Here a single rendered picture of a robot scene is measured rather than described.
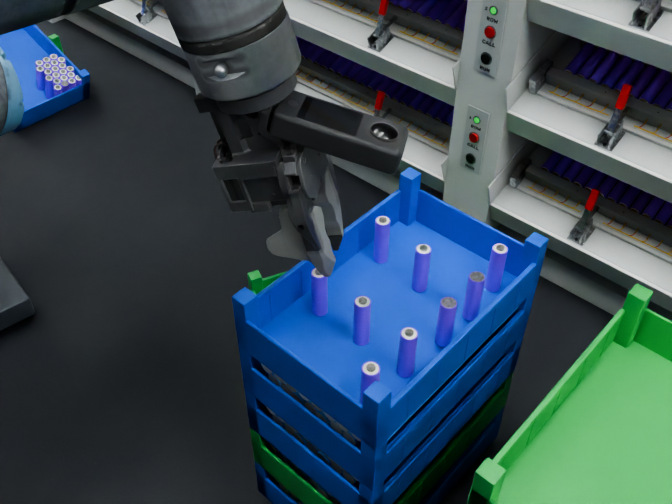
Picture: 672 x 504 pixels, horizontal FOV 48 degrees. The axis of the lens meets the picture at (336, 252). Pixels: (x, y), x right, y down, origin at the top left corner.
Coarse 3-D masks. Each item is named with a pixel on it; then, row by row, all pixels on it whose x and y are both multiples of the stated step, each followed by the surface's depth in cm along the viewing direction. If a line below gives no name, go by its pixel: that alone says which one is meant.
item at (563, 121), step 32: (544, 64) 117; (576, 64) 116; (608, 64) 115; (640, 64) 114; (512, 96) 116; (544, 96) 116; (576, 96) 116; (608, 96) 111; (640, 96) 111; (512, 128) 120; (544, 128) 114; (576, 128) 113; (608, 128) 108; (640, 128) 109; (576, 160) 115; (608, 160) 110; (640, 160) 107
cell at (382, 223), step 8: (384, 216) 90; (376, 224) 89; (384, 224) 88; (376, 232) 90; (384, 232) 89; (376, 240) 90; (384, 240) 90; (376, 248) 91; (384, 248) 91; (376, 256) 92; (384, 256) 92
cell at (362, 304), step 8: (360, 296) 80; (360, 304) 79; (368, 304) 79; (360, 312) 79; (368, 312) 80; (360, 320) 80; (368, 320) 81; (360, 328) 81; (368, 328) 82; (360, 336) 82; (368, 336) 83; (360, 344) 83
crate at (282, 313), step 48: (432, 240) 96; (480, 240) 92; (528, 240) 84; (288, 288) 86; (336, 288) 90; (384, 288) 90; (432, 288) 90; (528, 288) 88; (240, 336) 82; (288, 336) 84; (336, 336) 84; (384, 336) 84; (432, 336) 84; (480, 336) 82; (336, 384) 79; (384, 384) 79; (432, 384) 78; (384, 432) 73
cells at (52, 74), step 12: (48, 60) 174; (60, 60) 175; (36, 72) 172; (48, 72) 172; (60, 72) 173; (72, 72) 174; (48, 84) 172; (60, 84) 172; (72, 84) 172; (48, 96) 175
